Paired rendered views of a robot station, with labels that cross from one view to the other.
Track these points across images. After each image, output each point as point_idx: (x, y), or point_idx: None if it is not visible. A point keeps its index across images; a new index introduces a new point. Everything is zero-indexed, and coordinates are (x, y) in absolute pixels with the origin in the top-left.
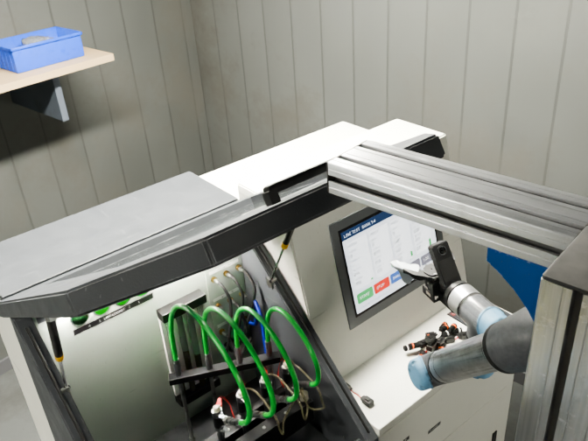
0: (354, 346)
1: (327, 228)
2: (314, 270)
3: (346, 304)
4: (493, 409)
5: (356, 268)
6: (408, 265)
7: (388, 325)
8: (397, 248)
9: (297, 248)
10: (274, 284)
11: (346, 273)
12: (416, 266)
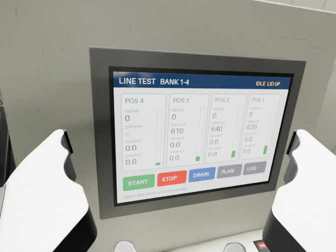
0: (103, 241)
1: (87, 52)
2: (42, 112)
3: (99, 184)
4: None
5: (132, 139)
6: (45, 180)
7: (167, 228)
8: (213, 139)
9: (5, 55)
10: (1, 113)
11: (111, 140)
12: (65, 218)
